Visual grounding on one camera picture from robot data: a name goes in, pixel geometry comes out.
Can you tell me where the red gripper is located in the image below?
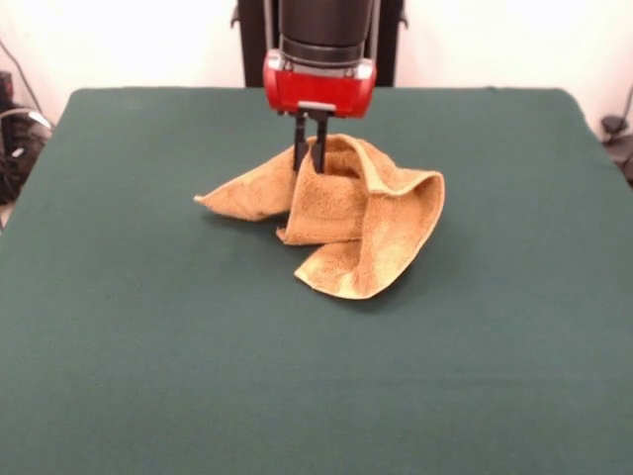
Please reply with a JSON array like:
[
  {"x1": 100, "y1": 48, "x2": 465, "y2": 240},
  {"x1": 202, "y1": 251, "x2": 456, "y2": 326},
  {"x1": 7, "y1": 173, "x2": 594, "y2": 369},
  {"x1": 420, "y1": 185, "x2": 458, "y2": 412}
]
[{"x1": 261, "y1": 47, "x2": 378, "y2": 175}]

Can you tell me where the dark green table cloth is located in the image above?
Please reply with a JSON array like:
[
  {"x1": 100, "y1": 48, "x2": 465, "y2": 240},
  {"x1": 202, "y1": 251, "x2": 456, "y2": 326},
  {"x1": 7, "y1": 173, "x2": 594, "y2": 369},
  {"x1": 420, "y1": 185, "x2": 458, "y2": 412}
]
[{"x1": 0, "y1": 86, "x2": 633, "y2": 475}]

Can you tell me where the black floor device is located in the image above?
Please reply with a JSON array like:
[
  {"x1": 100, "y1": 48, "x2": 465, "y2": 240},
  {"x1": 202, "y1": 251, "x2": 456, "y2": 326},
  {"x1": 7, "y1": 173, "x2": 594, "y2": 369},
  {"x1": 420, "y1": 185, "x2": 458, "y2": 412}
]
[{"x1": 600, "y1": 115, "x2": 633, "y2": 187}]

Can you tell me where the tan terry towel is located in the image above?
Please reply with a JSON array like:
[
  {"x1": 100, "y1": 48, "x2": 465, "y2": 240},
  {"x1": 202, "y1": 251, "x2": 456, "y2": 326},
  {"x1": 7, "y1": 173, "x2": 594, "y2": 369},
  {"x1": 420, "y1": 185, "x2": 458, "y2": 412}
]
[{"x1": 193, "y1": 133, "x2": 446, "y2": 302}]

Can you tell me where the black cable heap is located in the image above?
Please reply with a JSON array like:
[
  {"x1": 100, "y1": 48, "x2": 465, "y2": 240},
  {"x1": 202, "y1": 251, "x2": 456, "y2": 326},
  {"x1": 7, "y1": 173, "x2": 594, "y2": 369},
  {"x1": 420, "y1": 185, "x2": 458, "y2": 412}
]
[{"x1": 0, "y1": 101, "x2": 53, "y2": 205}]

